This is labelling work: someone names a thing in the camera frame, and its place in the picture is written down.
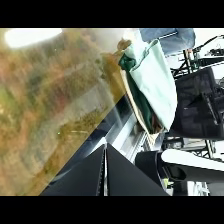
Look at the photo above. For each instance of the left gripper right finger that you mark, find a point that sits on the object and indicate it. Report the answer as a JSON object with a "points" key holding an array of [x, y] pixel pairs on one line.
{"points": [[130, 176]]}

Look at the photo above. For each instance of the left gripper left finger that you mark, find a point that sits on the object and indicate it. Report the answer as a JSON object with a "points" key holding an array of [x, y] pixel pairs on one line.
{"points": [[83, 176]]}

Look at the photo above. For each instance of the light green T-shirt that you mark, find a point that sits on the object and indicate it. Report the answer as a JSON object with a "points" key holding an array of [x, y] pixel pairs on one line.
{"points": [[156, 86]]}

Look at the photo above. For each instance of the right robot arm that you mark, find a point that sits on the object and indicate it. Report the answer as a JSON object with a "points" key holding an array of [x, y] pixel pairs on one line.
{"points": [[193, 160]]}

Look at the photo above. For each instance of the dark green garment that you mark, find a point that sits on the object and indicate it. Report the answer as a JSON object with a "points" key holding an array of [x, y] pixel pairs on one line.
{"points": [[141, 103]]}

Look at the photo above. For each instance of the beige garment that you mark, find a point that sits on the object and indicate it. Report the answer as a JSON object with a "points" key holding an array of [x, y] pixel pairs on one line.
{"points": [[131, 100]]}

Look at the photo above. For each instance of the black mesh chair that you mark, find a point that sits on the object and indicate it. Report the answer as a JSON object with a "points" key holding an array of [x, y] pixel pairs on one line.
{"points": [[200, 106]]}

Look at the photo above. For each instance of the orange-brown garment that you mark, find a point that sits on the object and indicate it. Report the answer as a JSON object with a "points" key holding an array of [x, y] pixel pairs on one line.
{"points": [[122, 45]]}

